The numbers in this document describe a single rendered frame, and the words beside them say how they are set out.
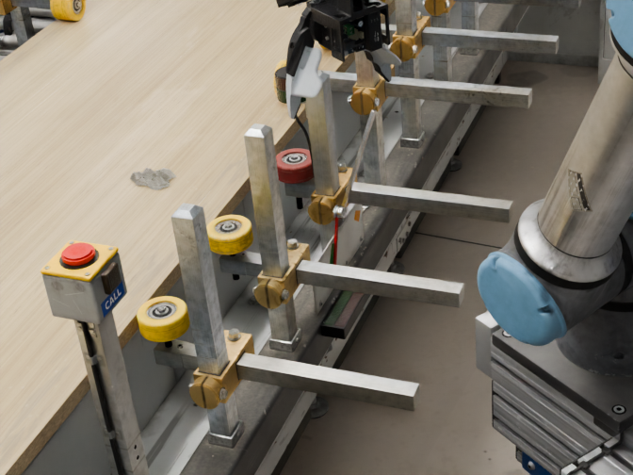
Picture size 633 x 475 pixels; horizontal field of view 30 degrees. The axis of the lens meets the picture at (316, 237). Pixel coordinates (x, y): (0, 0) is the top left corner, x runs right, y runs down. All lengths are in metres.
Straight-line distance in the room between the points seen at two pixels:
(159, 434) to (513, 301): 0.94
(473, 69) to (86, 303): 1.76
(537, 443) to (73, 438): 0.72
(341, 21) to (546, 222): 0.34
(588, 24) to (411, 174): 2.11
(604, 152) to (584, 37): 3.44
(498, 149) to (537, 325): 2.81
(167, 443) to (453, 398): 1.14
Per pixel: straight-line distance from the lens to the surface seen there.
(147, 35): 2.88
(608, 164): 1.17
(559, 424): 1.60
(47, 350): 1.86
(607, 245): 1.26
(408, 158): 2.62
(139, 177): 2.25
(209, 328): 1.77
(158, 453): 2.05
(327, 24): 1.41
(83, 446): 1.94
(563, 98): 4.42
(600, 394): 1.46
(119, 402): 1.56
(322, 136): 2.12
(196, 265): 1.71
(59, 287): 1.44
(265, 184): 1.90
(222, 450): 1.91
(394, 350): 3.19
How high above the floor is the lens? 1.99
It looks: 33 degrees down
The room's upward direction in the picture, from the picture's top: 6 degrees counter-clockwise
